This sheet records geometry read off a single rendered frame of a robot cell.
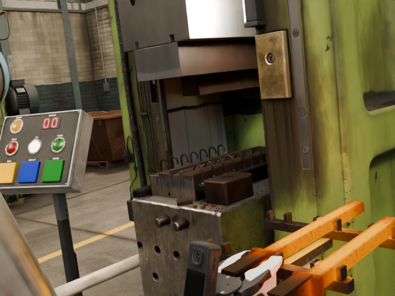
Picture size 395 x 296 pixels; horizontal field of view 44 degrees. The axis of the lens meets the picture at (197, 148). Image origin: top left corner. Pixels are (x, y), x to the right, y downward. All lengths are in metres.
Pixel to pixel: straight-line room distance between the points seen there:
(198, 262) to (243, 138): 1.17
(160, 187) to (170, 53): 0.41
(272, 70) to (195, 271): 0.70
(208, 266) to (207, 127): 1.11
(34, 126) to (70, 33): 9.23
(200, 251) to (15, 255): 0.33
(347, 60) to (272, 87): 0.20
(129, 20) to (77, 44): 9.58
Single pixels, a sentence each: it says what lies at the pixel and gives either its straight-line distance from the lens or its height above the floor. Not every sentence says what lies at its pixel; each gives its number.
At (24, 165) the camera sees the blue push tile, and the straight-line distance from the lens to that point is 1.80.
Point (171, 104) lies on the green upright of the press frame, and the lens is 1.68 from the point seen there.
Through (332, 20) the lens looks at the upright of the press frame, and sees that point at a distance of 1.24.
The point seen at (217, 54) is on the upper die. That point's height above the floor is 1.32.
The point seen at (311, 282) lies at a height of 0.94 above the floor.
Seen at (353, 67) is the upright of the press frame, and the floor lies 1.24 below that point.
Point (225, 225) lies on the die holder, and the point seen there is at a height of 0.88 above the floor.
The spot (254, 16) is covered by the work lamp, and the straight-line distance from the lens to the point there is 1.32.
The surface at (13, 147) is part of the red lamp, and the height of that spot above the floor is 1.09.
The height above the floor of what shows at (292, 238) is 0.95.
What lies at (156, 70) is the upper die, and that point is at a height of 1.30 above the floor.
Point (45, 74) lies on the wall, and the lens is 10.57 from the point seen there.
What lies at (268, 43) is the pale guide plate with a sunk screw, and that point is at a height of 1.33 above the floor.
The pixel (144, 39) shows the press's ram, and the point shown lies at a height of 1.39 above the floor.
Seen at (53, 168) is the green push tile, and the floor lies 1.02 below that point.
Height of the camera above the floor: 1.26
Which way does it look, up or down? 8 degrees down
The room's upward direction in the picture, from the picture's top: 7 degrees counter-clockwise
